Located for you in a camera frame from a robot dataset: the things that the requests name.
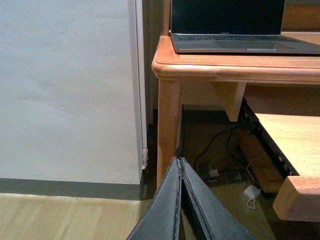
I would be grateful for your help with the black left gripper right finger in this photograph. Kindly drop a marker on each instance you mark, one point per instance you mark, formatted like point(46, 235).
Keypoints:
point(208, 218)

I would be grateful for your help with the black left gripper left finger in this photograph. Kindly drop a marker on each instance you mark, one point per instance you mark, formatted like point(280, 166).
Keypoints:
point(162, 219)

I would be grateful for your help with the small white connector plug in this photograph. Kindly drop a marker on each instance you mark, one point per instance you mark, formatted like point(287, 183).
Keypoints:
point(214, 173)

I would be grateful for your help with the white power adapter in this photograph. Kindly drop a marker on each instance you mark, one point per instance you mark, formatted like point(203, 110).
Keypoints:
point(252, 192)

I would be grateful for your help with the wooden board on floor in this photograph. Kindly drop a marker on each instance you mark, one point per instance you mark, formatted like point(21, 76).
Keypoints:
point(261, 167)

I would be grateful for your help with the wooden pull-out keyboard tray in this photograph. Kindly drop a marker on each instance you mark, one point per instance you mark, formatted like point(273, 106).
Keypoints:
point(294, 125)

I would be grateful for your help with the wooden desk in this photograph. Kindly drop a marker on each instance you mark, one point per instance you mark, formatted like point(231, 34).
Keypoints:
point(229, 75)

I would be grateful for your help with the grey open laptop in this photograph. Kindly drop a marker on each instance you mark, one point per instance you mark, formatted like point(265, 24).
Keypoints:
point(233, 26)

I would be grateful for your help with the black drawer slide rail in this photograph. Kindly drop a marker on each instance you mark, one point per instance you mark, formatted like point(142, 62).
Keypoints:
point(250, 119)

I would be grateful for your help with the white wall conduit pipe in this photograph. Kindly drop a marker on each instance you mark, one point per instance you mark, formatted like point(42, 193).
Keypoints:
point(135, 11)

